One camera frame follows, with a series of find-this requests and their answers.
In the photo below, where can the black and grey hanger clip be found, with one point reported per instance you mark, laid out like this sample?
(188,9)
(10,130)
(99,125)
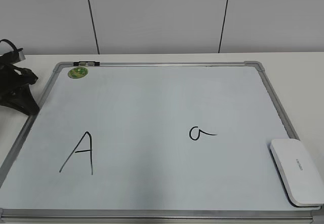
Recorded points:
(86,63)

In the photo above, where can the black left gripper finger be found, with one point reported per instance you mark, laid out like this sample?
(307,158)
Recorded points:
(20,99)

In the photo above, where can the white board with aluminium frame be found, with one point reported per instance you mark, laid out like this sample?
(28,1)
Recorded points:
(140,142)

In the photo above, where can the white rectangular board eraser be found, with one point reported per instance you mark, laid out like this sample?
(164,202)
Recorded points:
(300,176)

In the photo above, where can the round green sticker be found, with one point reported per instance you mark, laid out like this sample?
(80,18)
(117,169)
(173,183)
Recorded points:
(77,72)

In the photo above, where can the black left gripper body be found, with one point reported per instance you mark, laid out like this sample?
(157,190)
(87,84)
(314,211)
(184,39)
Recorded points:
(13,77)

